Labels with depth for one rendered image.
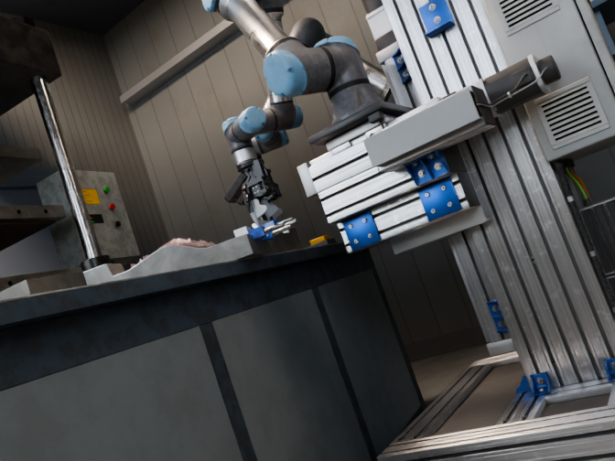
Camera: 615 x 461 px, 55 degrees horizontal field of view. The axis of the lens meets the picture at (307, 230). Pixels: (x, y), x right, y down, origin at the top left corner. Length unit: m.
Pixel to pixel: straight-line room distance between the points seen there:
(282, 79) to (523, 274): 0.79
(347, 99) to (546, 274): 0.67
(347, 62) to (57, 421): 1.07
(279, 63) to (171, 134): 3.70
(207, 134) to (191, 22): 0.91
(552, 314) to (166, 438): 0.97
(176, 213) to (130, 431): 4.06
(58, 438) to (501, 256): 1.11
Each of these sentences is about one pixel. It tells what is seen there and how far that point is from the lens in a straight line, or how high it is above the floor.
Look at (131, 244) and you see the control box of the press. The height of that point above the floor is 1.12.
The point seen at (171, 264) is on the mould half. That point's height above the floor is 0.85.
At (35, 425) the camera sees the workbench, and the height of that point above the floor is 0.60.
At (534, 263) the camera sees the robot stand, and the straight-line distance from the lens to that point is 1.61.
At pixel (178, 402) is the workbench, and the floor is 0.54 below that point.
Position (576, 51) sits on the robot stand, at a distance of 1.54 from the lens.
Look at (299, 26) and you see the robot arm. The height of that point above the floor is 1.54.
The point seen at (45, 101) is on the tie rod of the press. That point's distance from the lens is 2.54.
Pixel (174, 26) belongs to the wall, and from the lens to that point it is 5.24.
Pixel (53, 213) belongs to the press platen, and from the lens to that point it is 2.39.
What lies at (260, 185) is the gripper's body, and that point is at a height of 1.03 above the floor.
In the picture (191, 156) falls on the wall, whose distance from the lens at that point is 5.00.
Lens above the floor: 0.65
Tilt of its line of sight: 6 degrees up
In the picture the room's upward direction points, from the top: 19 degrees counter-clockwise
